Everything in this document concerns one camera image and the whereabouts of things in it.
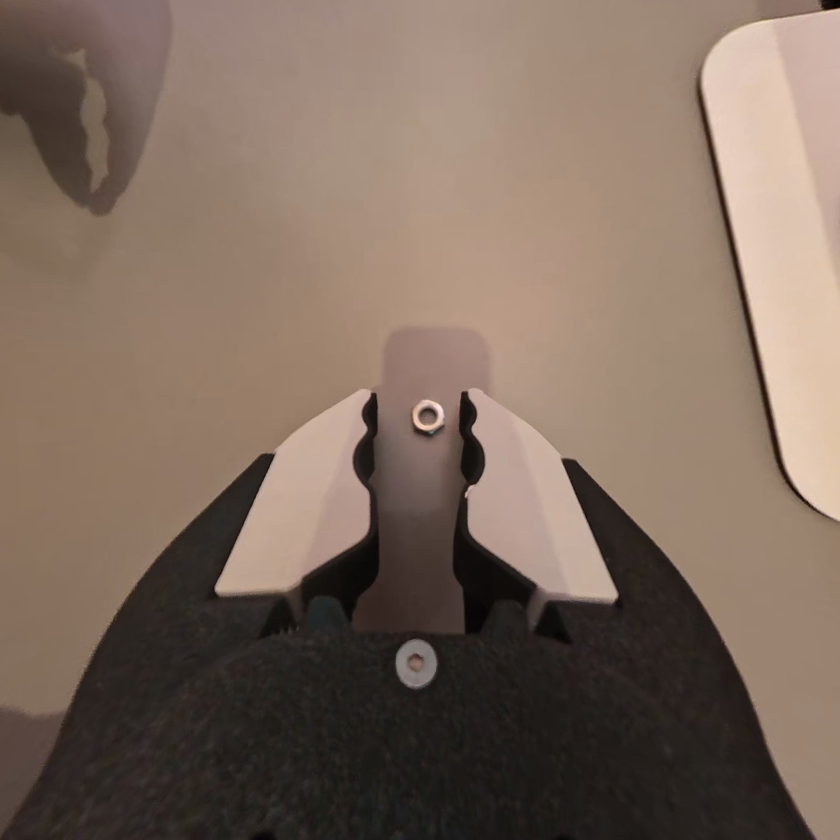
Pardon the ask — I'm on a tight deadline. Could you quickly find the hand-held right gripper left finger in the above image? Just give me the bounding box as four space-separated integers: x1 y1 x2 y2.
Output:
214 388 382 634

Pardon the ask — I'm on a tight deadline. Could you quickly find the white board stand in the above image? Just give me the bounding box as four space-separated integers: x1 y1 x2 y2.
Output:
699 16 840 519

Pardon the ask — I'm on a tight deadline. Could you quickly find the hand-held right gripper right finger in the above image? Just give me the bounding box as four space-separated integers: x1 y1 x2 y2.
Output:
453 388 620 634

